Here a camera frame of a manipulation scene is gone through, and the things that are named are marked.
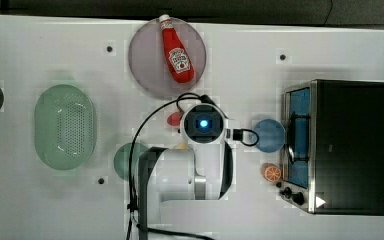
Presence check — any yellow plush peeled banana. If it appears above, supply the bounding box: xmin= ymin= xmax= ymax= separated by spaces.
xmin=174 ymin=142 xmax=189 ymax=150

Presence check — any grey round plate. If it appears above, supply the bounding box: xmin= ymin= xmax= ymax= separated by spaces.
xmin=128 ymin=18 xmax=207 ymax=98

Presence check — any green plastic cup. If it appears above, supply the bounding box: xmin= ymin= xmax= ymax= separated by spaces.
xmin=114 ymin=143 xmax=148 ymax=181

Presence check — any red plush ketchup bottle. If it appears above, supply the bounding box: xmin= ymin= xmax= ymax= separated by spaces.
xmin=159 ymin=14 xmax=195 ymax=84

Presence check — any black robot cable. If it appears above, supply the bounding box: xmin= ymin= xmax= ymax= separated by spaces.
xmin=125 ymin=92 xmax=221 ymax=240

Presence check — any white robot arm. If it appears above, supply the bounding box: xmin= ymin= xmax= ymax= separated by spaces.
xmin=137 ymin=103 xmax=233 ymax=240

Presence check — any green perforated oval basket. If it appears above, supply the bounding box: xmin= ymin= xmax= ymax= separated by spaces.
xmin=34 ymin=84 xmax=97 ymax=171

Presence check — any dark red plush strawberry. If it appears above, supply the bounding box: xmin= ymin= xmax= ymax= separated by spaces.
xmin=167 ymin=112 xmax=182 ymax=127

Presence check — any plush orange half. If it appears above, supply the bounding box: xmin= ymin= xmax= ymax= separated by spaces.
xmin=261 ymin=163 xmax=282 ymax=182

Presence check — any silver black toaster oven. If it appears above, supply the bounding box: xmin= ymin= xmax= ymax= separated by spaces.
xmin=279 ymin=79 xmax=384 ymax=216

